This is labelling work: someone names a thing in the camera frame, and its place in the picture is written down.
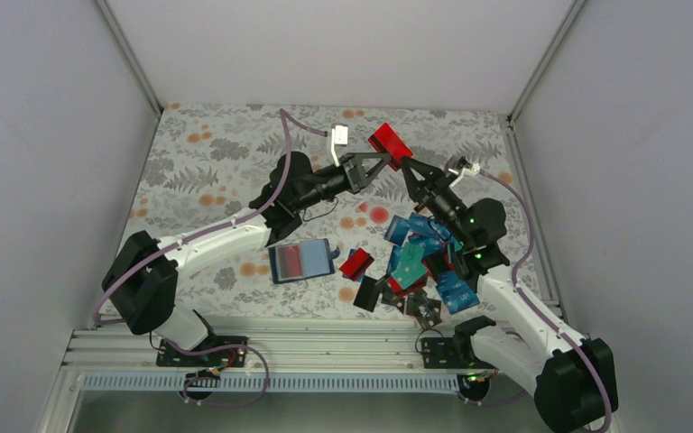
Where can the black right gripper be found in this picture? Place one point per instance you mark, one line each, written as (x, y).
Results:
(431, 184)

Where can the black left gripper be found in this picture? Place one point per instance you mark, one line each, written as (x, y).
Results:
(355, 177)

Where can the dark blue card holder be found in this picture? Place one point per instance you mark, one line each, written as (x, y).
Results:
(317, 259)

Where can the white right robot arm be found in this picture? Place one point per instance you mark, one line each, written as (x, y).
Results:
(570, 377)

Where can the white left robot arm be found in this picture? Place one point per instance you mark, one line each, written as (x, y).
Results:
(142, 281)

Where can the teal card in pile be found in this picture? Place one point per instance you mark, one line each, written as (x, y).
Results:
(409, 267)

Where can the red card left of pile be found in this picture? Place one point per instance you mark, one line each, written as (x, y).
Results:
(357, 262)

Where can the blue card right pile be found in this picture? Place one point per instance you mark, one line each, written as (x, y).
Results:
(455, 293)

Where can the black card lower pile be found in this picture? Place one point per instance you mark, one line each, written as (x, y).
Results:
(368, 293)

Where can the black patterned card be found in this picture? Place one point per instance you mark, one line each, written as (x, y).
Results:
(425, 311)

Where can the floral patterned table mat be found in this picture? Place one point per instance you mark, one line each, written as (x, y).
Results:
(208, 161)

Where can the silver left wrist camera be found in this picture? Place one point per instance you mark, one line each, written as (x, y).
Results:
(337, 137)

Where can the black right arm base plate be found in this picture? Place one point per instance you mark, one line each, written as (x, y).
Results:
(440, 353)

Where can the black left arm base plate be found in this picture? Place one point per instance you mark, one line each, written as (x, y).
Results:
(216, 351)

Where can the grey slotted cable duct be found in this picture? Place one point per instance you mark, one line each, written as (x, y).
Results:
(279, 382)

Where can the aluminium rail frame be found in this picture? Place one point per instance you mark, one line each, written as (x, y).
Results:
(287, 345)

